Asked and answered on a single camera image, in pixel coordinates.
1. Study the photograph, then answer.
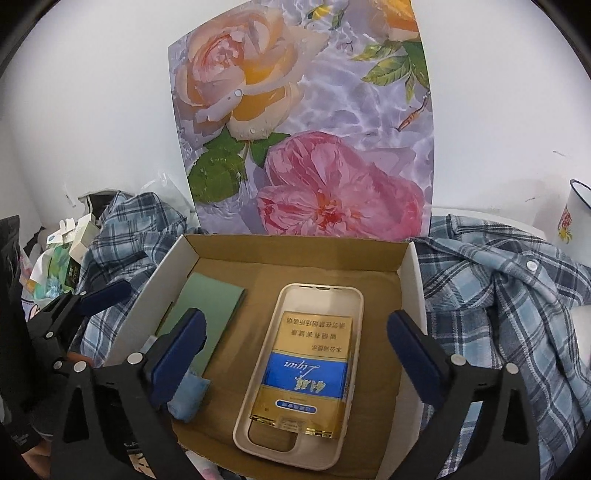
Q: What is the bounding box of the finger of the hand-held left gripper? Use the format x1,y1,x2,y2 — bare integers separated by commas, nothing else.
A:
28,279,134,352

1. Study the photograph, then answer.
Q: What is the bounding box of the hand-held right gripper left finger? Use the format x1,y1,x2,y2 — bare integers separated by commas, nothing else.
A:
50,307,208,480

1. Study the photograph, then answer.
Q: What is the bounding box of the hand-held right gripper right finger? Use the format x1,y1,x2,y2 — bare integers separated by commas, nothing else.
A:
387,309,541,480

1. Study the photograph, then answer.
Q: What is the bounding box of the light blue tissue pack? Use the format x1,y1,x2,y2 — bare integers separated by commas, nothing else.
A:
166,369,213,423

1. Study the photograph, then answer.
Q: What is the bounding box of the green note pad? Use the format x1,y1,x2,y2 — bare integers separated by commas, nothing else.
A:
154,272,247,379

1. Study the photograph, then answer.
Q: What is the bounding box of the cardboard box with floral lid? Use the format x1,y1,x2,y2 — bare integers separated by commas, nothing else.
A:
107,0,437,480

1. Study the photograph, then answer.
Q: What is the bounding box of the beige phone case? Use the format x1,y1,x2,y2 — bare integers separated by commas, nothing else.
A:
232,282,365,459

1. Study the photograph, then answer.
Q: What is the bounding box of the gold blue cigarette pack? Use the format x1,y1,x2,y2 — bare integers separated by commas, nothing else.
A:
249,310,355,439

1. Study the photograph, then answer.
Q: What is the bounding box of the person's left hand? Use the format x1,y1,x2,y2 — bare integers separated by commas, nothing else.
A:
18,440,52,480

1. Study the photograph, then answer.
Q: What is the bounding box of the green tissue pack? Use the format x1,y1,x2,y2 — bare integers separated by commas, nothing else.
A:
32,247,79,296

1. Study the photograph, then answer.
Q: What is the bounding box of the white small carton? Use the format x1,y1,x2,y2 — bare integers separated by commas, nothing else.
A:
55,217,79,245

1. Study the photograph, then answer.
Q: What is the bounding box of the black bag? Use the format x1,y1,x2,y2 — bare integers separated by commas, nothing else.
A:
81,193,116,217

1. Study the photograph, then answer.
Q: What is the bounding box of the blue plaid shirt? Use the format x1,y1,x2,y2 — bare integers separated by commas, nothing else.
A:
74,191,591,480

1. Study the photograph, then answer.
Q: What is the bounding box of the white enamel mug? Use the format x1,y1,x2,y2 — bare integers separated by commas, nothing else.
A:
556,179,591,257

